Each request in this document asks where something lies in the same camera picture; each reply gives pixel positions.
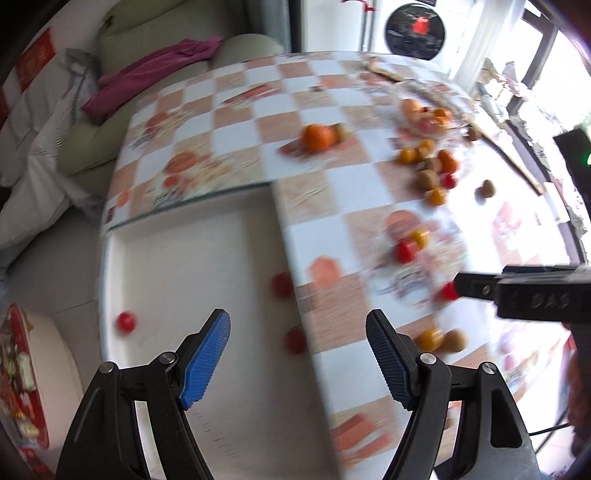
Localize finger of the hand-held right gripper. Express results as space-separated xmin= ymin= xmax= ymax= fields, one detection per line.
xmin=454 ymin=271 xmax=504 ymax=302

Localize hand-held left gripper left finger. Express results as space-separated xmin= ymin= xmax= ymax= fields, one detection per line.
xmin=55 ymin=308 xmax=232 ymax=480

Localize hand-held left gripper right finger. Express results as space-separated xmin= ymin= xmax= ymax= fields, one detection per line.
xmin=365 ymin=309 xmax=541 ymax=480

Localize person's right hand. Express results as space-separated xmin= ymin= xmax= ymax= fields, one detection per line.
xmin=567 ymin=353 xmax=591 ymax=457

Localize long wooden stick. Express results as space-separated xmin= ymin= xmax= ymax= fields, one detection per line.
xmin=471 ymin=111 xmax=548 ymax=195

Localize white round stool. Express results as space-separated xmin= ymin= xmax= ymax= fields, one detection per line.
xmin=18 ymin=308 xmax=86 ymax=462

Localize checkered orange white tablecloth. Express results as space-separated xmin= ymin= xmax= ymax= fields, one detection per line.
xmin=102 ymin=50 xmax=575 ymax=476

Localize red printed box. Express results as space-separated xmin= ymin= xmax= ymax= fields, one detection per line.
xmin=0 ymin=302 xmax=51 ymax=450

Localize large orange mandarin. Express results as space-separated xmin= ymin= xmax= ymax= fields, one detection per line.
xmin=301 ymin=124 xmax=338 ymax=153

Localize white washing machine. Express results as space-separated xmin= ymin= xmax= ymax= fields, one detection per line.
xmin=369 ymin=0 xmax=455 ymax=62

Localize white red printed blanket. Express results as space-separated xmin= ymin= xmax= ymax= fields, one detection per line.
xmin=0 ymin=21 xmax=105 ymax=252

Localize beige sofa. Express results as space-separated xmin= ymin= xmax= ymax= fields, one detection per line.
xmin=55 ymin=14 xmax=284 ymax=176

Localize magenta cloth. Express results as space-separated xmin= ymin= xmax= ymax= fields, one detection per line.
xmin=82 ymin=37 xmax=225 ymax=124

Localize black cable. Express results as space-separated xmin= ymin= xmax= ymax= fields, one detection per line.
xmin=529 ymin=422 xmax=575 ymax=437

